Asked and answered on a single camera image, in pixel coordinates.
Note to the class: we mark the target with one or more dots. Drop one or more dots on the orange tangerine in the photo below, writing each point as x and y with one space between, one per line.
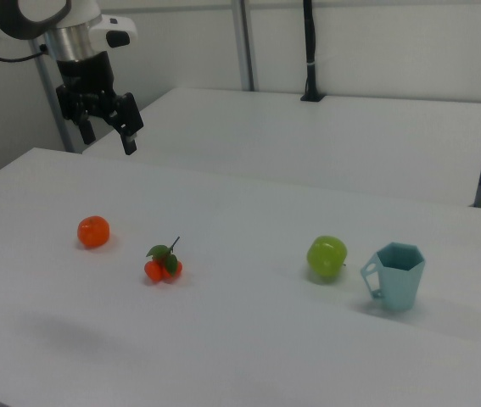
93 232

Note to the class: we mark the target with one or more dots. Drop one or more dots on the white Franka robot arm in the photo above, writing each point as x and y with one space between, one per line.
19 17

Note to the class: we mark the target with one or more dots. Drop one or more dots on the light blue hexagonal mug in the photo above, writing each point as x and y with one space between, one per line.
401 280

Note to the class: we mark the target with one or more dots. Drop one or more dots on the white side table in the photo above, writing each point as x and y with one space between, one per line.
308 140

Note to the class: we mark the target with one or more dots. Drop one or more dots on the wide aluminium frame post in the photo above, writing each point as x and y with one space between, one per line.
245 42

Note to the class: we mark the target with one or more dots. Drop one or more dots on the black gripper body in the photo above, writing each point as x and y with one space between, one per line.
85 78

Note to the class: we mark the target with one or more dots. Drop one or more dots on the black camera pole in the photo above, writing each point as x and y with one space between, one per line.
310 46

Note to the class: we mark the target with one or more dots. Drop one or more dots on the small oranges cluster with leaves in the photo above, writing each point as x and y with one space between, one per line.
163 267

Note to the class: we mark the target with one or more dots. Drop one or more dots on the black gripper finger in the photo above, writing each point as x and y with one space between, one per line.
132 123
87 132

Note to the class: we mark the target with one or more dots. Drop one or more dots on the black pole clamp base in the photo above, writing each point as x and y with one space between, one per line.
312 98

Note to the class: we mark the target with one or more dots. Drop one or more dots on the green apple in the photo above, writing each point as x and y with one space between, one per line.
327 256

